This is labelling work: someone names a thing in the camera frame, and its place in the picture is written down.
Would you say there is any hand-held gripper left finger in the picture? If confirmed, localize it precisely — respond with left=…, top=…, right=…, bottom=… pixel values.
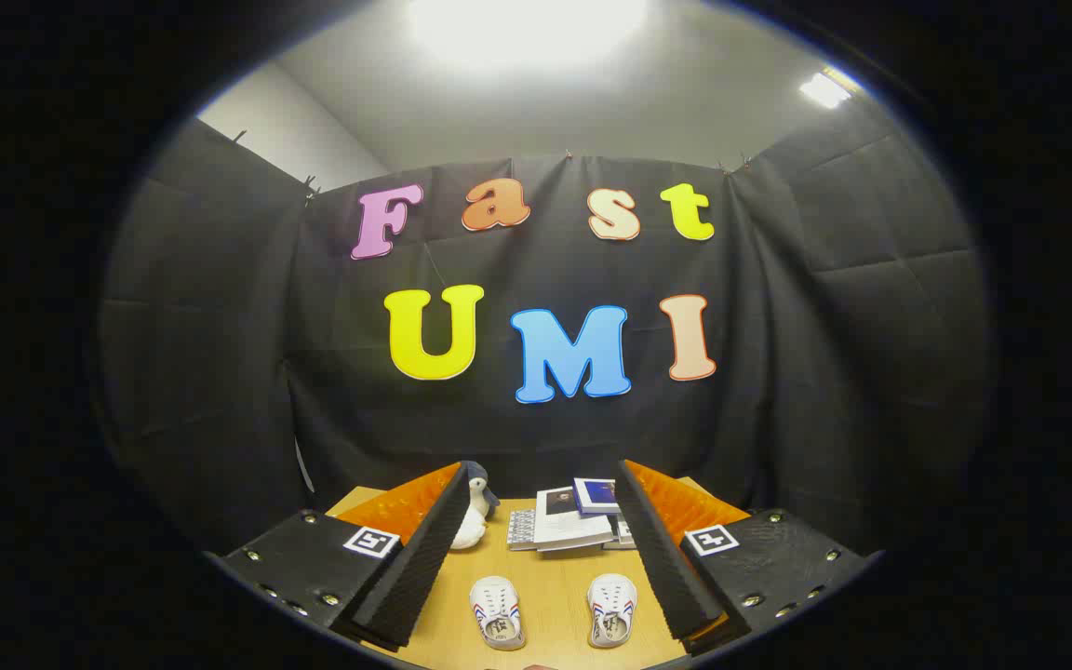
left=218, top=461, right=472, bottom=652

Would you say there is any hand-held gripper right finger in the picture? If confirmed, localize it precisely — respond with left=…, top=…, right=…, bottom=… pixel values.
left=615, top=459, right=876, bottom=654

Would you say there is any white penguin plush toy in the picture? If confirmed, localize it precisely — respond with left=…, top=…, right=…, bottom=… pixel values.
left=449, top=461, right=502, bottom=550

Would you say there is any grey patterned book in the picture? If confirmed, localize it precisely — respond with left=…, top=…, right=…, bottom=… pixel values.
left=506, top=508, right=542, bottom=552

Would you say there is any blue cover book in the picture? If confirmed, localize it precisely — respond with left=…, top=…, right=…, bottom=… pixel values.
left=573, top=477, right=621, bottom=517

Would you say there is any large ceiling light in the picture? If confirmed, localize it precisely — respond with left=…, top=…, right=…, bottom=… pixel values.
left=406, top=0, right=653, bottom=66

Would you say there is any white canvas shoe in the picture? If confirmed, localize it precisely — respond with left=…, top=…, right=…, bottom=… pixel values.
left=469, top=575, right=528, bottom=651
left=586, top=572, right=638, bottom=650

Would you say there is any white book dark photo cover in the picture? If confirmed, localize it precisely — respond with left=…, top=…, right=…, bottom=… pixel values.
left=533, top=486, right=616, bottom=553

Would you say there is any small ceiling light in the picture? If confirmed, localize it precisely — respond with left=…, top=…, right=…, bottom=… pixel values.
left=798, top=70, right=855, bottom=111

